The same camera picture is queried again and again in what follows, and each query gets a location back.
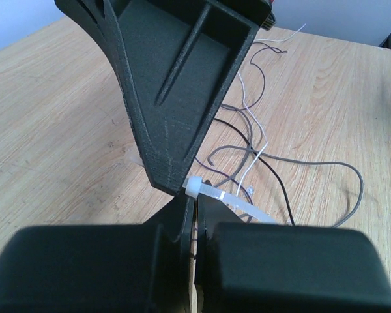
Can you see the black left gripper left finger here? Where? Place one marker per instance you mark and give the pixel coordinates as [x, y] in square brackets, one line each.
[101, 268]

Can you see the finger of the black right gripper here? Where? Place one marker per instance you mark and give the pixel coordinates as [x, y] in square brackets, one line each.
[174, 61]

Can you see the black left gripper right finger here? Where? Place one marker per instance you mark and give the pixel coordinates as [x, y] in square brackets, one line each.
[245, 265]

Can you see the white zip tie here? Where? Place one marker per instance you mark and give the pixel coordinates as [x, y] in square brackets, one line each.
[194, 186]

